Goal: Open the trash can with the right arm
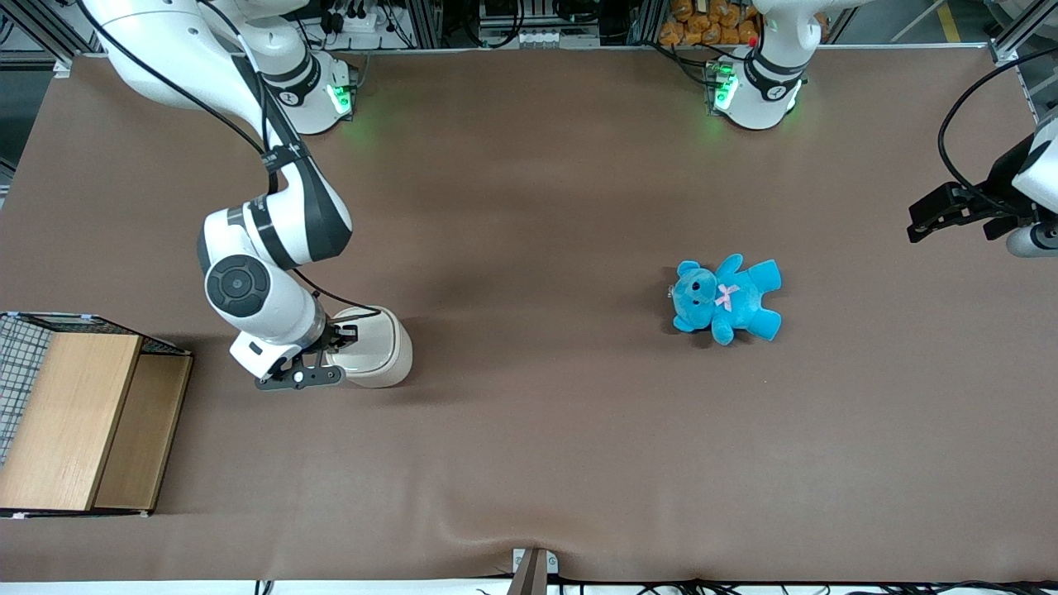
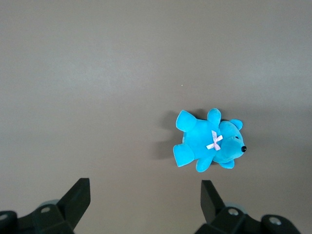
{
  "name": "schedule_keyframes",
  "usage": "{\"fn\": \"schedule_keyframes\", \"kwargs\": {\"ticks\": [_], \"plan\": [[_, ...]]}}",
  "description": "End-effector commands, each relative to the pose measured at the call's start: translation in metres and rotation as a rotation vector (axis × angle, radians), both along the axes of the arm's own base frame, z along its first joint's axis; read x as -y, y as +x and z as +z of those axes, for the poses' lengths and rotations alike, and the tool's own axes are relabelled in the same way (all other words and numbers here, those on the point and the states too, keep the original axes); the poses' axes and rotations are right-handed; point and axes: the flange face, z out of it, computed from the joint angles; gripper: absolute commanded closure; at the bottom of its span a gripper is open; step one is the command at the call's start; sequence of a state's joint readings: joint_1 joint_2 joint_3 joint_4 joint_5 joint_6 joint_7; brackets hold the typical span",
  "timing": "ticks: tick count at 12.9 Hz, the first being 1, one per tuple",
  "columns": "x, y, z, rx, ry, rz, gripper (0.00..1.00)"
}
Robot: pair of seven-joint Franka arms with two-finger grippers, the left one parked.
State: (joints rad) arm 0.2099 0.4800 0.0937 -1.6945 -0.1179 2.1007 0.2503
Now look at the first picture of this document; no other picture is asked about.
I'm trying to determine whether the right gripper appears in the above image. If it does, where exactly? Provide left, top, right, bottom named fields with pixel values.
left=229, top=323, right=360, bottom=392

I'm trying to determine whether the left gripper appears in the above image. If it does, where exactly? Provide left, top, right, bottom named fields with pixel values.
left=907, top=106, right=1058, bottom=244

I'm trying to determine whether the white lidded trash can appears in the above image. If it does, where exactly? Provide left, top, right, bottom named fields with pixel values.
left=325, top=305, right=413, bottom=389

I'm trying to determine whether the brown table cover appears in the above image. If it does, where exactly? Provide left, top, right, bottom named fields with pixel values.
left=0, top=45, right=1058, bottom=584

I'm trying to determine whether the blue teddy bear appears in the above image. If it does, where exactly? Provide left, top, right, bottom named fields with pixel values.
left=670, top=253, right=784, bottom=347

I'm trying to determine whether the orange toy pile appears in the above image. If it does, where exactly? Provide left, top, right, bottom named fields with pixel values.
left=658, top=0, right=763, bottom=48

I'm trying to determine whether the white power strip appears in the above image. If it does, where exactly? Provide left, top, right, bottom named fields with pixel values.
left=511, top=28, right=602, bottom=48

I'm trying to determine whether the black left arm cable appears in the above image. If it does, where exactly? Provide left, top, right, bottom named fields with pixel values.
left=937, top=47, right=1058, bottom=217

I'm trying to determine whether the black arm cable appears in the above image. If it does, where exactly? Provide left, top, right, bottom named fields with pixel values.
left=77, top=0, right=383, bottom=319
left=937, top=47, right=1058, bottom=217

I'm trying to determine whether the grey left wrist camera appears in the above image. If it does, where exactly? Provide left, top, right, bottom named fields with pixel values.
left=1005, top=221, right=1058, bottom=259

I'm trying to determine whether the aluminium frame rail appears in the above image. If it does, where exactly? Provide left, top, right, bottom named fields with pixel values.
left=0, top=0, right=108, bottom=77
left=988, top=0, right=1058, bottom=65

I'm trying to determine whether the wooden wire-frame shelf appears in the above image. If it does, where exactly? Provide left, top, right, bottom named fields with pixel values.
left=0, top=331, right=194, bottom=514

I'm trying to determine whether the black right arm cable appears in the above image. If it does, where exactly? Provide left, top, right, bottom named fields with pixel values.
left=77, top=0, right=383, bottom=319

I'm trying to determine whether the black wire mesh rack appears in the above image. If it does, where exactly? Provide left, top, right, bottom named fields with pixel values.
left=0, top=311, right=191, bottom=468

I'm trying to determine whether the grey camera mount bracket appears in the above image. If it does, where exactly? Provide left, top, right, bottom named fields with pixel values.
left=511, top=547, right=560, bottom=595

